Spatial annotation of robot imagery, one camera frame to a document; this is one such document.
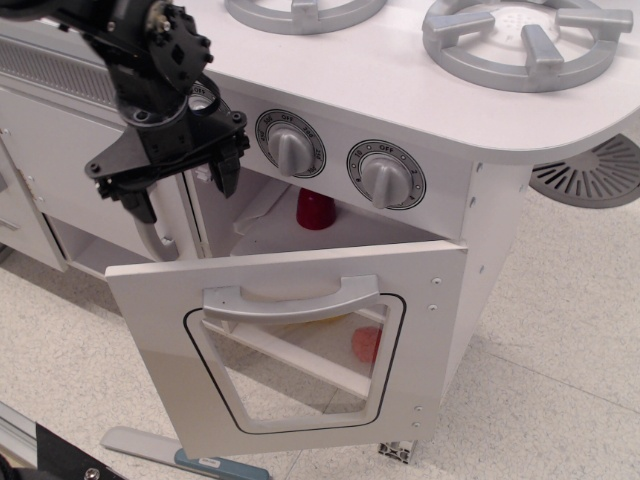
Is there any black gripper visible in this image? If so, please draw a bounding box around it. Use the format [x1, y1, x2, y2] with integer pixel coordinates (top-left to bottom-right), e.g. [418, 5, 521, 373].
[85, 102, 249, 224]

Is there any white oven door with window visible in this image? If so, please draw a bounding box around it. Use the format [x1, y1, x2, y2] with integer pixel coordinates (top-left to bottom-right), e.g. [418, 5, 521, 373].
[106, 241, 467, 457]

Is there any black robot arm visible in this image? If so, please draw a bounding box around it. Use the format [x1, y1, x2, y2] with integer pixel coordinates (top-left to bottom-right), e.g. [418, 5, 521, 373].
[1, 1, 249, 226]

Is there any grey left stove knob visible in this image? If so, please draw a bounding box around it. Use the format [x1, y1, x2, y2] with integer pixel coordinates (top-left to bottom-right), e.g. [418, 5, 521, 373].
[188, 82, 231, 118]

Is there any grey stove knob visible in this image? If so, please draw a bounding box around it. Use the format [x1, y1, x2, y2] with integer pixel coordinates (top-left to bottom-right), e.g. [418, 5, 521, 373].
[255, 109, 326, 179]
[346, 140, 427, 210]
[188, 82, 231, 118]

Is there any grey middle stove knob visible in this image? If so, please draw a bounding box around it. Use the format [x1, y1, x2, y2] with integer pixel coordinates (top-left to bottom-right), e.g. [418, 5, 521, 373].
[255, 109, 326, 179]

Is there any white cabinet door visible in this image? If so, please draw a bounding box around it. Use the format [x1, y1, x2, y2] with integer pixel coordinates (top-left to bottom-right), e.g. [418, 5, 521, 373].
[0, 87, 174, 261]

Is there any red toy cup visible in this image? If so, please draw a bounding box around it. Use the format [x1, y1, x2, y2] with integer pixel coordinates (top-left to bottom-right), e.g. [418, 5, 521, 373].
[296, 188, 337, 231]

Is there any grey vent grille panel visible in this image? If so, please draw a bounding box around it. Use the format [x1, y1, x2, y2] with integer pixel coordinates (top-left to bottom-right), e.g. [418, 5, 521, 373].
[1, 38, 116, 108]

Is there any white toy kitchen stove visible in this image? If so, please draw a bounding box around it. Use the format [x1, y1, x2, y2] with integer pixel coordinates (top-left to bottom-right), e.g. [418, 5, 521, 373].
[0, 0, 640, 444]

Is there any yellow toy corn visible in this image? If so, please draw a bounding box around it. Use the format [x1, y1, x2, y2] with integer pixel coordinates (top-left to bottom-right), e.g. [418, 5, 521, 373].
[286, 314, 348, 331]

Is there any grey left burner grate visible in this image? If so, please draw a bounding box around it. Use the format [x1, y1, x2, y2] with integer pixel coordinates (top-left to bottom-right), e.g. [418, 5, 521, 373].
[224, 0, 386, 35]

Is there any grey burner grate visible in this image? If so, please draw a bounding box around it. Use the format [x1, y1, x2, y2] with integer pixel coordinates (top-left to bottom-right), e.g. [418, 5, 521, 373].
[224, 0, 386, 35]
[422, 1, 634, 93]

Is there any grey right stove knob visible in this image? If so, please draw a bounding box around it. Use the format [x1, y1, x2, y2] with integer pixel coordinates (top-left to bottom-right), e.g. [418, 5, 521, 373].
[346, 140, 427, 210]

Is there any red toy tomato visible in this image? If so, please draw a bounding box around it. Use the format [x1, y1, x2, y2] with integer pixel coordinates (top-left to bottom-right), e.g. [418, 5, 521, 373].
[351, 327, 382, 363]

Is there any aluminium extrusion foot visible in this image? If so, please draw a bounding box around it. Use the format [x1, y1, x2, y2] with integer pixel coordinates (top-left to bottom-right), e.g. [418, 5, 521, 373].
[378, 440, 418, 465]

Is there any grey right burner grate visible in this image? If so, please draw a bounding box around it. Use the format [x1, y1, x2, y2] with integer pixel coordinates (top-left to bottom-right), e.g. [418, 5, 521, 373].
[422, 1, 634, 93]

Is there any grey slotted round disc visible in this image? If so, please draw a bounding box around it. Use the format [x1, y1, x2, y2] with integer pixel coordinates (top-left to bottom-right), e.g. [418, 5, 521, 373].
[529, 134, 639, 209]

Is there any grey cabinet door handle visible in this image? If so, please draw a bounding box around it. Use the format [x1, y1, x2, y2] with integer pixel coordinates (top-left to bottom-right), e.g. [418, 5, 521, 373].
[134, 218, 179, 262]

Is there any toy knife blue handle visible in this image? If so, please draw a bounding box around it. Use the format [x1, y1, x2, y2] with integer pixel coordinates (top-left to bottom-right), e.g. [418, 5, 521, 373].
[101, 426, 271, 480]

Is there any black mount plate with rail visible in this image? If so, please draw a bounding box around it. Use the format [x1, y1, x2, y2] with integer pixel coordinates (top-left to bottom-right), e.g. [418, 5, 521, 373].
[1, 403, 123, 479]

